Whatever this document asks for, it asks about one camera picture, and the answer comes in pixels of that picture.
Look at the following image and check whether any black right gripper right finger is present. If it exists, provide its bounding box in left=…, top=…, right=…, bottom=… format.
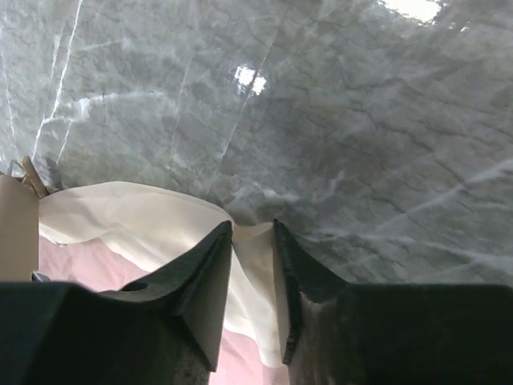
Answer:
left=272, top=219, right=347, bottom=365

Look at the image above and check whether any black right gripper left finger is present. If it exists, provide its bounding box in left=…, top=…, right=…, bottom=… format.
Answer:
left=100, top=221, right=232, bottom=371

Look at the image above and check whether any pink and cream underwear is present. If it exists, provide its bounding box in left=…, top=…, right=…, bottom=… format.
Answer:
left=38, top=181, right=289, bottom=384

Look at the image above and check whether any beige clip hanger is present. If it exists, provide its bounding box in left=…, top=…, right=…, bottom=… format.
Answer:
left=1, top=156, right=50, bottom=282

